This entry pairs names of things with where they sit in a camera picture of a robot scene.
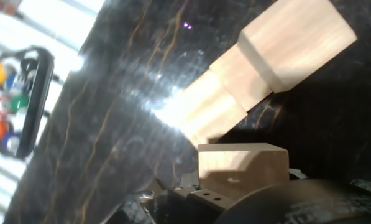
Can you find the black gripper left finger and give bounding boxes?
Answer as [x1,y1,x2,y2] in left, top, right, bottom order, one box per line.
[106,191,157,224]

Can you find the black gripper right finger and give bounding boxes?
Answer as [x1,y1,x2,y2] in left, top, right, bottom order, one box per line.
[155,170,236,224]

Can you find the large wooden cube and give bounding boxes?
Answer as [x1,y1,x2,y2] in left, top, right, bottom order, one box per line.
[197,142,290,202]
[153,70,249,147]
[237,0,359,94]
[208,43,273,113]

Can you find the dark marbled table mat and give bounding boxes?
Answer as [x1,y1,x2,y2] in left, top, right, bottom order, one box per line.
[3,0,371,224]

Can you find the black triangle rack coloured balls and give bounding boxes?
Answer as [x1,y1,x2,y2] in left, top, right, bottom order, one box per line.
[0,45,55,160]

